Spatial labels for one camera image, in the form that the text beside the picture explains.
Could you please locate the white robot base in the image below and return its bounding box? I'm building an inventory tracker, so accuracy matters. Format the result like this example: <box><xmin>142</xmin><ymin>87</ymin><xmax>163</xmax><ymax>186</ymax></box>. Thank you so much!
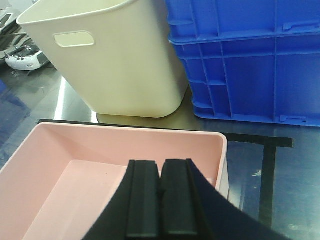
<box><xmin>0</xmin><ymin>6</ymin><xmax>50</xmax><ymax>72</ymax></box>

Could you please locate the cream plastic bin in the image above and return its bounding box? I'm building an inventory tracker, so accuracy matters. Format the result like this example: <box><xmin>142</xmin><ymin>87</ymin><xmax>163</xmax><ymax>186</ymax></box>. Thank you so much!
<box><xmin>17</xmin><ymin>0</ymin><xmax>188</xmax><ymax>118</ymax></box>

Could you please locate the blue plastic crate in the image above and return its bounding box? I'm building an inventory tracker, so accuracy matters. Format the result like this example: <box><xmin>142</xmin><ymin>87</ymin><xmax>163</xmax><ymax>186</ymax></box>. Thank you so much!
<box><xmin>165</xmin><ymin>0</ymin><xmax>320</xmax><ymax>127</ymax></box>

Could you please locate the pink plastic bin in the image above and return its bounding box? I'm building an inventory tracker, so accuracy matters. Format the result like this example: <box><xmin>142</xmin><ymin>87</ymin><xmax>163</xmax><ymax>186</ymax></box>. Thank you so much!
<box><xmin>0</xmin><ymin>122</ymin><xmax>229</xmax><ymax>240</ymax></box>

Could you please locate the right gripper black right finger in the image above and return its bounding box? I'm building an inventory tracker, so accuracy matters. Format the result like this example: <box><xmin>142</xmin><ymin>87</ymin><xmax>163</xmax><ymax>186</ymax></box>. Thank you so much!
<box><xmin>160</xmin><ymin>159</ymin><xmax>285</xmax><ymax>240</ymax></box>

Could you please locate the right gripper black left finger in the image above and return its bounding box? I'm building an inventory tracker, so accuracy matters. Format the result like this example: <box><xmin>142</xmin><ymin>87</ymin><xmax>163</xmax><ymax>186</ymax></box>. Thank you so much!
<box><xmin>84</xmin><ymin>160</ymin><xmax>160</xmax><ymax>240</ymax></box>

